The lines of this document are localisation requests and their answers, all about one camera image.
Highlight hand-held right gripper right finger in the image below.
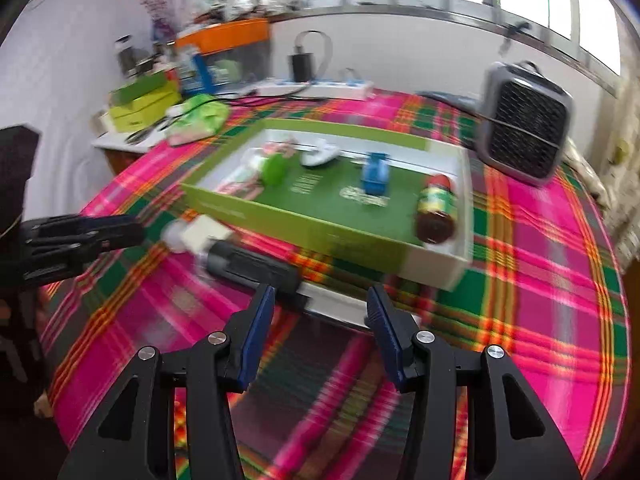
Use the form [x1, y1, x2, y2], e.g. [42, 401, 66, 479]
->
[366, 284, 583, 480]

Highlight white round smiley case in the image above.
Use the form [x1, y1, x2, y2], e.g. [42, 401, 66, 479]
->
[300, 139, 342, 168]

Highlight grey space heater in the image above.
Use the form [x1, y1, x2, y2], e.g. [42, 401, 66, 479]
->
[474, 60, 575, 188]

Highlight black window hook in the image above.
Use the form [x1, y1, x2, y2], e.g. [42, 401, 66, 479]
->
[500, 22, 531, 53]

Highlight metal window grille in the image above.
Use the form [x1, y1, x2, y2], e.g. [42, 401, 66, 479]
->
[250, 0, 626, 86]

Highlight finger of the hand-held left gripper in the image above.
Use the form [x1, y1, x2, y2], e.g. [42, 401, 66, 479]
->
[22, 222, 147, 287]
[22, 214, 134, 247]

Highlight glass jar with black lid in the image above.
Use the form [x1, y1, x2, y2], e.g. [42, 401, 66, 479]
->
[116, 35, 138, 78]

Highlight blue and white carton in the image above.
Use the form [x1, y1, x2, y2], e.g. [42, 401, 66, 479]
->
[180, 50, 216, 96]

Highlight dark green box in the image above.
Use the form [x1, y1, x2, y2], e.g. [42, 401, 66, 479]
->
[111, 72, 168, 106]

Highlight yellow green box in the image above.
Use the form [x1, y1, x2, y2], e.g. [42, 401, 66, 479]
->
[107, 91, 182, 133]

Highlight black charger adapter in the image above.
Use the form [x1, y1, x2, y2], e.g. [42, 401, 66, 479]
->
[289, 50, 316, 83]

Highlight grey blue handheld device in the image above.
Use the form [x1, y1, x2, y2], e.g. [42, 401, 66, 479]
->
[415, 91, 481, 111]

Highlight brown bottle with red cap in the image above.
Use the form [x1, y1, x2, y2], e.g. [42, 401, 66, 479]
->
[416, 174, 458, 245]

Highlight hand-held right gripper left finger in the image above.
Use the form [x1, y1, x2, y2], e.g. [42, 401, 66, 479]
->
[57, 284, 277, 480]

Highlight pink contact lens case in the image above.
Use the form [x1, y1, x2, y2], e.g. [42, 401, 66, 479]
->
[220, 141, 300, 197]

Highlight plaid cloth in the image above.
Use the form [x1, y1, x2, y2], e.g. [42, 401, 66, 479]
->
[40, 87, 631, 480]

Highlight blue usb stick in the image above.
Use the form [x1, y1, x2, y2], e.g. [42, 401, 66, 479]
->
[361, 151, 392, 197]

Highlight green and white cardboard box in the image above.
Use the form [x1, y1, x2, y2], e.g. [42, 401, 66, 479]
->
[180, 119, 475, 292]

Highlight white side table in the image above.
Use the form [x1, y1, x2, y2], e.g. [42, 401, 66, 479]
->
[92, 130, 166, 176]

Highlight patterned curtain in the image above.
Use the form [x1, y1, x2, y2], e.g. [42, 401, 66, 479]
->
[600, 85, 640, 271]

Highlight white plastic cap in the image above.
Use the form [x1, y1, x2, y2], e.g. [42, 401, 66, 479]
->
[182, 215, 233, 256]

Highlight black plastic holder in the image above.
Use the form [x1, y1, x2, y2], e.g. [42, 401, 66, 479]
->
[197, 240, 308, 311]

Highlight orange lidded storage box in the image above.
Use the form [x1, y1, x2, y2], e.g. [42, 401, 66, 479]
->
[175, 19, 273, 93]

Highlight silver power bank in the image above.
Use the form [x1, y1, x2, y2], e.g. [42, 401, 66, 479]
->
[300, 282, 423, 333]

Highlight black charger cable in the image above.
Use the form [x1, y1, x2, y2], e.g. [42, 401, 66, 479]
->
[295, 30, 334, 86]

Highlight white power strip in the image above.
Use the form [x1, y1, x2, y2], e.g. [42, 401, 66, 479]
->
[255, 79, 375, 102]

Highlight thin black cable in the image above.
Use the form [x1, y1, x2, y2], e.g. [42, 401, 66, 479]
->
[200, 91, 326, 111]

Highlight green tissue pack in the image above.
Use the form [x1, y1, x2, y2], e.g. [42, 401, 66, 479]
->
[167, 94, 231, 147]

